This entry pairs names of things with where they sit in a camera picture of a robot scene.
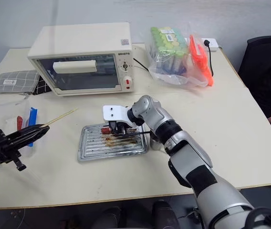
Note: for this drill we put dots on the cream toaster oven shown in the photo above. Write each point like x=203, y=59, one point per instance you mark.
x=78, y=38

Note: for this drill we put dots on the silver metal baking tray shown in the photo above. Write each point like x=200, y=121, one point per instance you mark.
x=111, y=148

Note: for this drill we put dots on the orange plastic pack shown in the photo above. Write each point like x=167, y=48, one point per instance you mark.
x=201, y=60

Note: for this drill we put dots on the dark rounded shape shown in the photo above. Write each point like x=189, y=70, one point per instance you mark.
x=112, y=218
x=164, y=214

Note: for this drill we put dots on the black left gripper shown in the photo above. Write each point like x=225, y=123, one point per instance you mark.
x=2, y=148

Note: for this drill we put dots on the red plastic clip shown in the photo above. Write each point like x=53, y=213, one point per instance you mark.
x=20, y=122

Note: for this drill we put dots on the blue plastic clip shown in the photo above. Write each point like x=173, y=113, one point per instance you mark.
x=33, y=115

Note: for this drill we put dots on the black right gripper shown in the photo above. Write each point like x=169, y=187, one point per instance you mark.
x=122, y=127

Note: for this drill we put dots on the white power strip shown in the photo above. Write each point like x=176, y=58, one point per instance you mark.
x=213, y=44

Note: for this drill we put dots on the white cup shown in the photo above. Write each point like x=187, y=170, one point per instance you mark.
x=155, y=144

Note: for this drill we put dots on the clear plastic container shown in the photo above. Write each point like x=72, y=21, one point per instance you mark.
x=11, y=112

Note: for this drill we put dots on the red sausage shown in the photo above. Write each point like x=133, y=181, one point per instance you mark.
x=105, y=130

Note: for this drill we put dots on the green capped tube bundle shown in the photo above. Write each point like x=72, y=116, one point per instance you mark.
x=169, y=45

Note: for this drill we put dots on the black office chair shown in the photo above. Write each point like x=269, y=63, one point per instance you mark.
x=264, y=69

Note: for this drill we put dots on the clear plastic bag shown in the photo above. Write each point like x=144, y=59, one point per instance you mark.
x=164, y=76

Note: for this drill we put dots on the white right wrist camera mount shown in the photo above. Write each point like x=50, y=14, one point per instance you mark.
x=116, y=113

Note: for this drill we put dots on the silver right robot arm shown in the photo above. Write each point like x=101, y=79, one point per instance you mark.
x=192, y=167

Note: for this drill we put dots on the black checked pouch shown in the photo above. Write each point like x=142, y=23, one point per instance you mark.
x=42, y=86

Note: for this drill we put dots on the wooden skewer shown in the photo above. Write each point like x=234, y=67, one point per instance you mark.
x=61, y=116

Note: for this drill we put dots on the grey checked pouch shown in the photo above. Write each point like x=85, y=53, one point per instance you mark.
x=11, y=82

